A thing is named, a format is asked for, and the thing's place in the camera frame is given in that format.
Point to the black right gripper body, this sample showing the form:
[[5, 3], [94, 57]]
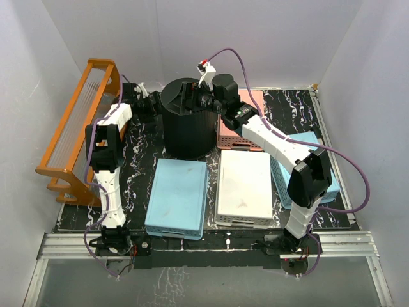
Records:
[[203, 100]]

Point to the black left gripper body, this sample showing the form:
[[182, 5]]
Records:
[[146, 109]]

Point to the black plastic bucket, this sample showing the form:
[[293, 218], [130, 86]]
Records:
[[188, 137]]

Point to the pink perforated plastic basket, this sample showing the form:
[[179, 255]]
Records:
[[229, 140]]

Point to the white perforated plastic basket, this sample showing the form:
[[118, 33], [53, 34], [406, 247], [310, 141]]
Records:
[[244, 190]]

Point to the small blue perforated basket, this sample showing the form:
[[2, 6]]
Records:
[[177, 201]]

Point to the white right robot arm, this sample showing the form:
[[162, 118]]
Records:
[[310, 173]]

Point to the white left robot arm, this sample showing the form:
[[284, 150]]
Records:
[[104, 153]]

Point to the orange wooden rack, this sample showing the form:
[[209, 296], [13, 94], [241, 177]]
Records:
[[64, 160]]

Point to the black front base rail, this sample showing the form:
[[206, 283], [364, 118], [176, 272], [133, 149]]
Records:
[[222, 248]]

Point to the aluminium frame profile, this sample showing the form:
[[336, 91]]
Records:
[[62, 246]]

